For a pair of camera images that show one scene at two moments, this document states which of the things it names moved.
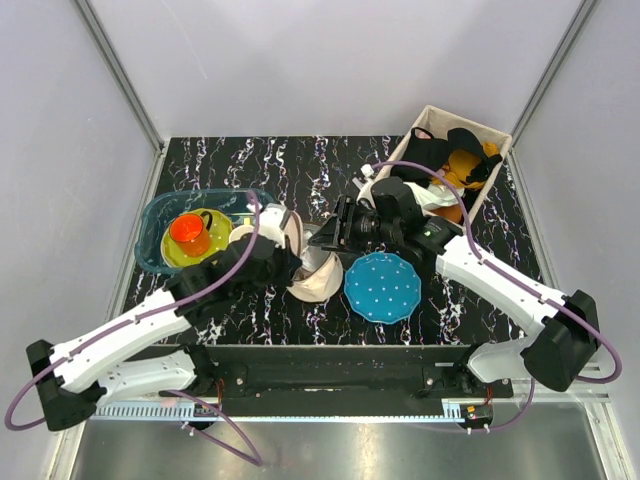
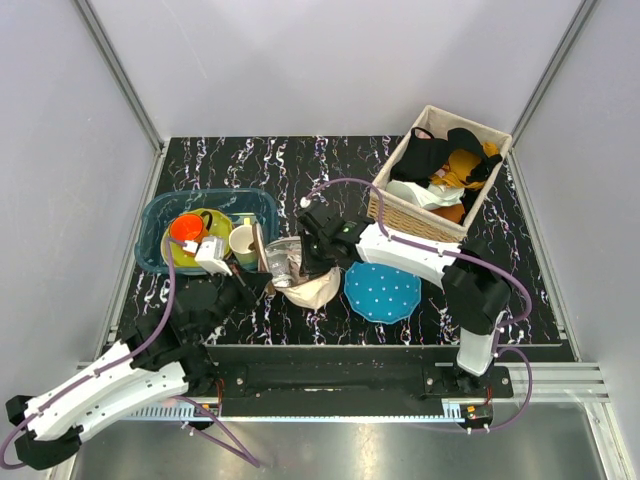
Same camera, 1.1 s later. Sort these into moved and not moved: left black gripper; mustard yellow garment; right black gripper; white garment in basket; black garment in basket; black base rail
Moved: left black gripper; right black gripper
Not moved: black base rail; black garment in basket; mustard yellow garment; white garment in basket
